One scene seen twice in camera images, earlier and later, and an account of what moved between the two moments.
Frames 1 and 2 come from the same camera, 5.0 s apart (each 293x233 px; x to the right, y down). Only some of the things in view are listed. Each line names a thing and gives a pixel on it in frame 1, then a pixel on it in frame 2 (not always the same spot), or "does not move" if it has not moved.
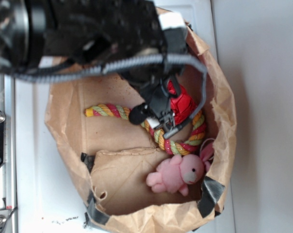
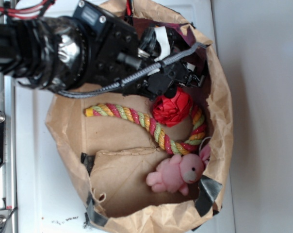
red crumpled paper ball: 182,104 does not move
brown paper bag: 152,144 does not move
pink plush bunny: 174,174 does not move
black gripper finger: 159,104 to 193,80
